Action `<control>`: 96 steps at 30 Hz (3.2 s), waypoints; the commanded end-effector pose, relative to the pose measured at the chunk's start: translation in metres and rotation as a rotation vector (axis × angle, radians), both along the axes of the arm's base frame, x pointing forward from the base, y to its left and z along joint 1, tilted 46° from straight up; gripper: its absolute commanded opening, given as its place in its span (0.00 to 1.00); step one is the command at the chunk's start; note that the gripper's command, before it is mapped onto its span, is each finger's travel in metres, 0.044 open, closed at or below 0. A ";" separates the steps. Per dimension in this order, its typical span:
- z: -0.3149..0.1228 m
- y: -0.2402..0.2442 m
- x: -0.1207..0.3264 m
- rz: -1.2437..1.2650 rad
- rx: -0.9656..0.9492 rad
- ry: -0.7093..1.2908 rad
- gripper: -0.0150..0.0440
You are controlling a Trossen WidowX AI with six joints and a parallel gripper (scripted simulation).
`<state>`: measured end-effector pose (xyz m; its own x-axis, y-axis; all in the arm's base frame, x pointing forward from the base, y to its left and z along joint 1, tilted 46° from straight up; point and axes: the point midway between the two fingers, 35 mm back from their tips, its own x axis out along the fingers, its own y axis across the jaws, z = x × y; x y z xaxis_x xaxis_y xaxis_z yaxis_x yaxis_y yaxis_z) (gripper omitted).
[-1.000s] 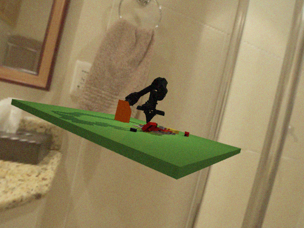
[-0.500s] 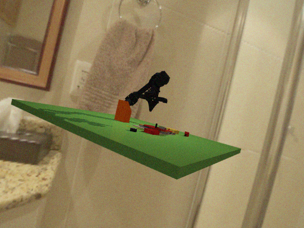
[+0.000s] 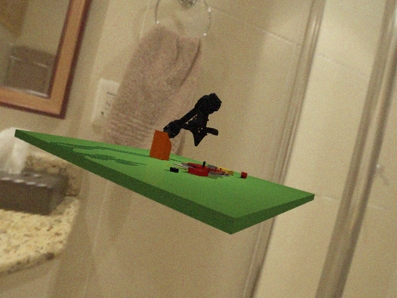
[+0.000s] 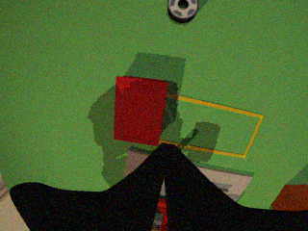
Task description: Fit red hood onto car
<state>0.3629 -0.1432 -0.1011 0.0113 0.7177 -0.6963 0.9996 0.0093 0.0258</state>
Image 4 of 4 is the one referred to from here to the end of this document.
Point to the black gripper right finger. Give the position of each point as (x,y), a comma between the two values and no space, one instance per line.
(195,204)

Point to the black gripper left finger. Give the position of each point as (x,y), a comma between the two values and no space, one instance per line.
(127,206)

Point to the black and grey toy wheel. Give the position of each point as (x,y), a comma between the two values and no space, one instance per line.
(182,15)

